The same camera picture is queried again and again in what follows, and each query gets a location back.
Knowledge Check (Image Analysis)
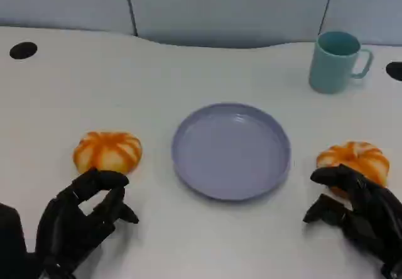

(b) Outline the lilac plate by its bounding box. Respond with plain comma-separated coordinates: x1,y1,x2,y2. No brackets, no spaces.
171,102,292,202

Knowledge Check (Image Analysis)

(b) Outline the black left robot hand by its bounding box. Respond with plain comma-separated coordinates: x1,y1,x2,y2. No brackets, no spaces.
35,167,139,279

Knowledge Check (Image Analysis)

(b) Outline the pale green mug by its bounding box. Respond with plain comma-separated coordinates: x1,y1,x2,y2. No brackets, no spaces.
308,31,374,94

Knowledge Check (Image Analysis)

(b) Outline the black table grommet hole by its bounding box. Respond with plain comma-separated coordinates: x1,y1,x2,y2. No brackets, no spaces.
385,61,402,82
9,41,38,60

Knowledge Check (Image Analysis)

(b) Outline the orange white toy bread roll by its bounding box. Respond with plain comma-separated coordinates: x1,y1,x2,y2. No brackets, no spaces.
72,131,143,176
316,140,391,198

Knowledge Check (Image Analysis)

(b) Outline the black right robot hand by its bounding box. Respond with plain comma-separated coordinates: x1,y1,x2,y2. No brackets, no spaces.
302,163,402,279

